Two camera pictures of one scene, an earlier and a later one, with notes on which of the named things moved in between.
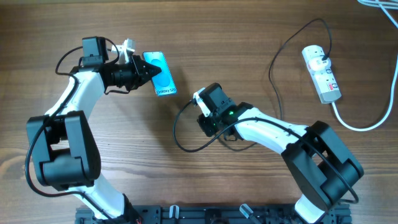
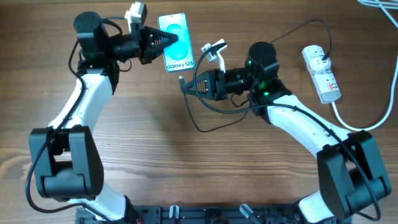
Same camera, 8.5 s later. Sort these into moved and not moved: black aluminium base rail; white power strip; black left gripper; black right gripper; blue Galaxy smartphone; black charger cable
Moved: black left gripper; blue Galaxy smartphone; black charger cable; black right gripper
Not moved: white power strip; black aluminium base rail
